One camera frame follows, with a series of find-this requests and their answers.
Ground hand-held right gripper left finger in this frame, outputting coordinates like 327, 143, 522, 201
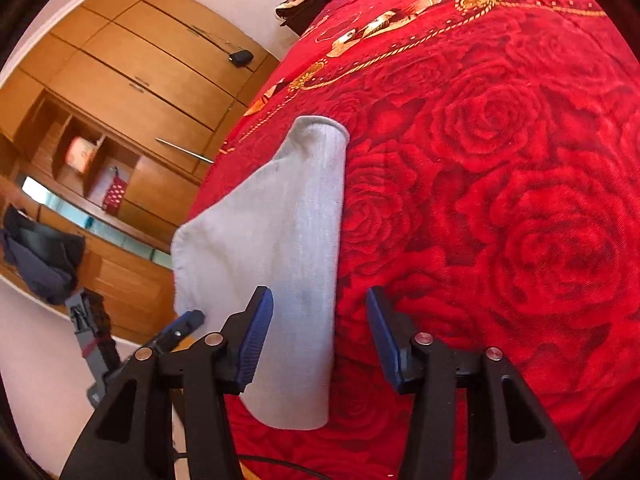
60, 286, 275, 480

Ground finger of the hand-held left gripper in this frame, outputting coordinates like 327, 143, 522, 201
150, 310, 206, 356

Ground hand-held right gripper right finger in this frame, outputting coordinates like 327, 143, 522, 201
366, 287, 583, 480

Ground grey fleece pants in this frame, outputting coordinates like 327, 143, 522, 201
171, 116, 350, 431

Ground wooden desk with drawers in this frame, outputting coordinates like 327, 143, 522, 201
0, 175, 178, 346

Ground grey stick vacuum cleaner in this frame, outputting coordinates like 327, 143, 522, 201
67, 287, 123, 411

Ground wooden shelf unit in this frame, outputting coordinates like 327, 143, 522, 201
15, 95, 201, 233

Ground red hanging stocking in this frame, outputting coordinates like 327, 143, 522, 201
102, 170, 126, 217

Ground dark clothing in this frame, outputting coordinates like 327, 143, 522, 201
0, 204, 86, 306

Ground thin stick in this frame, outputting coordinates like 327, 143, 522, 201
156, 137, 215, 163

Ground red floral blanket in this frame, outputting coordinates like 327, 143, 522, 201
185, 0, 640, 480

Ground pink box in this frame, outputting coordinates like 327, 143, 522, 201
65, 135, 101, 173

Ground wooden wardrobe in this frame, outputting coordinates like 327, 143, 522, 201
0, 0, 281, 186

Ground dark wooden nightstand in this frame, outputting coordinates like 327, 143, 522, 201
280, 0, 337, 37

